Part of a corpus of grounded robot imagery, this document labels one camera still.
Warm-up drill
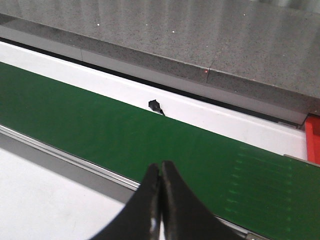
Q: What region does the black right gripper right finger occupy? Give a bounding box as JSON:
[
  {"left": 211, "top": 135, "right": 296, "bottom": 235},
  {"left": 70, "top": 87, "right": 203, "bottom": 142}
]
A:
[{"left": 161, "top": 161, "right": 240, "bottom": 240}]

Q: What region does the red plastic bin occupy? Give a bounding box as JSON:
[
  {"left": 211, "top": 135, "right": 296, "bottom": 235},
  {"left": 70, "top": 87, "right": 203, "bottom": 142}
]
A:
[{"left": 304, "top": 115, "right": 320, "bottom": 165}]

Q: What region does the aluminium conveyor frame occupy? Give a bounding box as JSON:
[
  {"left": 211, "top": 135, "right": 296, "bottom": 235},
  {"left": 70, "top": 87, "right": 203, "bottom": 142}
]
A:
[{"left": 0, "top": 124, "right": 268, "bottom": 240}]

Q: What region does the grey granite counter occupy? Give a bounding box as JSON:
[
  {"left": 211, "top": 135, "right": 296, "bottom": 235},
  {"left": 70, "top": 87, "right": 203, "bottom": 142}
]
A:
[{"left": 0, "top": 0, "right": 320, "bottom": 125}]

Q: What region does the green conveyor belt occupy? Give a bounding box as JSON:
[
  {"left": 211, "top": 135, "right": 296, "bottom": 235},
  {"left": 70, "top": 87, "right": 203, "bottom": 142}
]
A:
[{"left": 0, "top": 63, "right": 320, "bottom": 240}]

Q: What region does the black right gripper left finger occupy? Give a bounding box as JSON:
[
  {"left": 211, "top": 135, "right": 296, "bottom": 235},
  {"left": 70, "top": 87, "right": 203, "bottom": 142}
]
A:
[{"left": 92, "top": 163, "right": 161, "bottom": 240}]

